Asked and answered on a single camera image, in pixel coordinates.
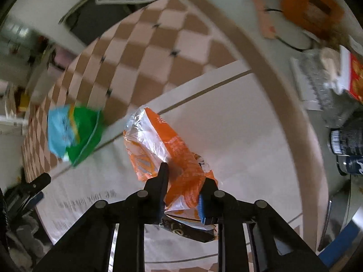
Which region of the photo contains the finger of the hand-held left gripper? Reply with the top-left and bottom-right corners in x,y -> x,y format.
5,172 -> 52,197
8,191 -> 45,214

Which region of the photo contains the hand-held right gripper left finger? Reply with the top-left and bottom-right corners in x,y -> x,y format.
34,162 -> 170,272

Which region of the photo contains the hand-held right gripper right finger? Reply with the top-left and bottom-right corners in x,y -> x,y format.
198,177 -> 332,272

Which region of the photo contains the orange snack wrapper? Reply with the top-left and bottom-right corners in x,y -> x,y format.
123,105 -> 220,243

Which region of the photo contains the blue and green snack bag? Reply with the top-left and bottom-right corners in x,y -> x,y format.
47,105 -> 105,167

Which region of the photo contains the checkered tablecloth table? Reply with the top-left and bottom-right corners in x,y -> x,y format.
21,0 -> 329,272

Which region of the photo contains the flat blue box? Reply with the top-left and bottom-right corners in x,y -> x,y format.
318,221 -> 361,264

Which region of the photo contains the white side table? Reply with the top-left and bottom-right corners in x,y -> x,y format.
250,0 -> 363,250

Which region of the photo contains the water bottle with blue label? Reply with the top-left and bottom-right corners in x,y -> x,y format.
336,154 -> 363,176

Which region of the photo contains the black spray can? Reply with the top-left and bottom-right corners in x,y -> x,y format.
327,119 -> 363,156

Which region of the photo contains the clear ribbed plastic package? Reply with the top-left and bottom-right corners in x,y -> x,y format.
290,49 -> 341,111

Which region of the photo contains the red and white box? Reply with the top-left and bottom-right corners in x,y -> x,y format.
339,45 -> 363,102

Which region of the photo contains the orange box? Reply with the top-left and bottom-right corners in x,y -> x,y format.
281,0 -> 345,39

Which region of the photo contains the black cable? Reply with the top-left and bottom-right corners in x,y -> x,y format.
265,8 -> 315,52

